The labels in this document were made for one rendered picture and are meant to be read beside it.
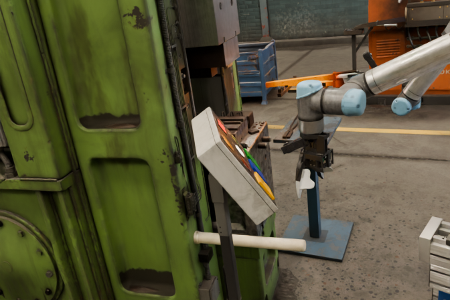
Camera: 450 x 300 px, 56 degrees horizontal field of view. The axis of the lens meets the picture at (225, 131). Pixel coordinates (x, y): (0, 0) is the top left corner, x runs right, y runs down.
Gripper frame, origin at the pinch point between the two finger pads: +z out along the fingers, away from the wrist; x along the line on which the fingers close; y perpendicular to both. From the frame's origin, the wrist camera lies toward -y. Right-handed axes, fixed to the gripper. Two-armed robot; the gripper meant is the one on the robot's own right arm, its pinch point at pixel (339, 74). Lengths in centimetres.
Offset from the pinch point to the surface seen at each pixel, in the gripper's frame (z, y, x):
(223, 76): 55, -4, 1
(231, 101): 56, 11, 7
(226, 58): 41, -18, -34
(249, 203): 20, 14, -93
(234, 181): 23, 6, -94
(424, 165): -50, 113, 146
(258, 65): 125, 54, 327
